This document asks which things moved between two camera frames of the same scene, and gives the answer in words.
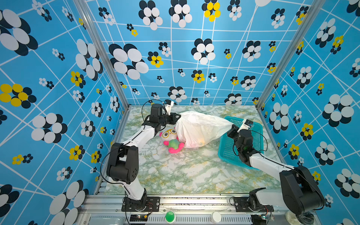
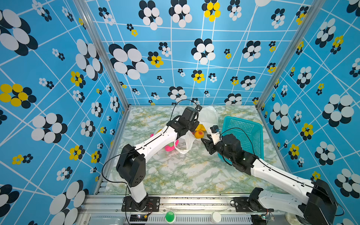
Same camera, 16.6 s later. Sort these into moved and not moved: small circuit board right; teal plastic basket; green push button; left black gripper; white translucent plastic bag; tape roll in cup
Moved: white translucent plastic bag; left black gripper
Not moved: teal plastic basket; tape roll in cup; small circuit board right; green push button
